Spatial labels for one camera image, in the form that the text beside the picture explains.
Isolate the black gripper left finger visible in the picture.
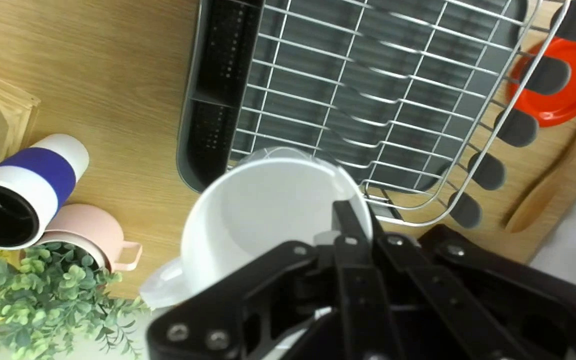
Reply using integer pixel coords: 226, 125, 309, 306
145, 197, 408, 360

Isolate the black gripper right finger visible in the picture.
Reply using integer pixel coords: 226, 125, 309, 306
368, 207, 576, 360

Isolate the white mug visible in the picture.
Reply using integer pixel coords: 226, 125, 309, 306
138, 146, 376, 311

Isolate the black dish rack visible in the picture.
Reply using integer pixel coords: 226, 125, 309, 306
230, 0, 533, 201

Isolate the dark grey cutlery caddy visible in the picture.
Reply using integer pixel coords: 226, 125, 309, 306
175, 0, 263, 195

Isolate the green plant in pink pot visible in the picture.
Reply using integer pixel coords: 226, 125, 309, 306
0, 201, 152, 360

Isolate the white tumbler with blue band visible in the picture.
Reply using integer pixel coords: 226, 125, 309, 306
0, 131, 91, 252

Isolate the silver wire dish rack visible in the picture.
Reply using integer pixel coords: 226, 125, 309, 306
227, 0, 576, 229

